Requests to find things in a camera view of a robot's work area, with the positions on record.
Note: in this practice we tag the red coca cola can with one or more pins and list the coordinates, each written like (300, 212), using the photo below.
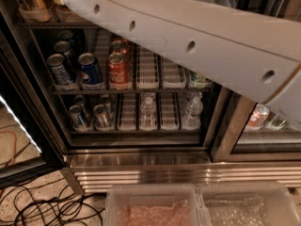
(118, 71)

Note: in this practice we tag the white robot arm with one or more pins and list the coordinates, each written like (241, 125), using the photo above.
(254, 55)

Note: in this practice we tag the orange can right compartment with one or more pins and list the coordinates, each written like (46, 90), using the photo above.
(258, 117)

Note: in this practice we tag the blue pepsi can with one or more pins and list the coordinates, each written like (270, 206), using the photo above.
(90, 69)

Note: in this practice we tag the water bottle centre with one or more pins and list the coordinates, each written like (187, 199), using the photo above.
(148, 114)

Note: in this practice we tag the fridge right glass door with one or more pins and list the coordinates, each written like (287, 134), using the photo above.
(232, 143)

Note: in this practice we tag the clear bin bubble wrap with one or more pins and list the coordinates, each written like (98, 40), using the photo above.
(250, 204)

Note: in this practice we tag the green can front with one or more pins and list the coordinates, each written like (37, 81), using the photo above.
(197, 78)

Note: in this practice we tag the water bottle right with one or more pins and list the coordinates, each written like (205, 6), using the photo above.
(191, 118)

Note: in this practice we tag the white empty tray middle shelf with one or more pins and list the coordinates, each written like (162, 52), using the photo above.
(147, 76)

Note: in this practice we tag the clear bin pink wrap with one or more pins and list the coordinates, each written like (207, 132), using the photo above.
(155, 205)

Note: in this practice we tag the water bottle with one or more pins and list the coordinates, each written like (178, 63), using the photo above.
(191, 118)
(148, 114)

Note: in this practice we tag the silver can bottom left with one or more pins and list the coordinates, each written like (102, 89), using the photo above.
(77, 117)

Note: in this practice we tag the silver blue can front left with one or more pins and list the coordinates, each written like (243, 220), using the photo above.
(56, 65)

